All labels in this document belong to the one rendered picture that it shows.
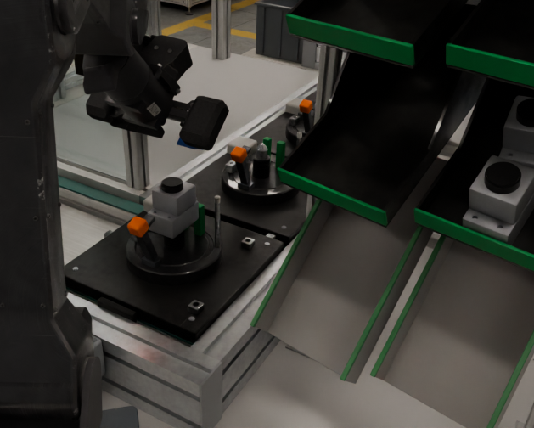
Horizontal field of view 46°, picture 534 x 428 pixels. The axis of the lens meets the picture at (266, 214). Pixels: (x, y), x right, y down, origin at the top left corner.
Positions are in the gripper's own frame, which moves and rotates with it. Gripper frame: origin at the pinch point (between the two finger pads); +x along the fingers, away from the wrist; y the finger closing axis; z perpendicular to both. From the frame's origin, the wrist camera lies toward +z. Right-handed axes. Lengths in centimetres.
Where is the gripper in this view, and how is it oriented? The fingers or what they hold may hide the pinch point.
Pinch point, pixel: (171, 128)
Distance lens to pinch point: 83.9
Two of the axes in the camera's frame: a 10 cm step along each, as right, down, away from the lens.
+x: 2.9, 3.4, 8.9
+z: 3.8, -9.0, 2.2
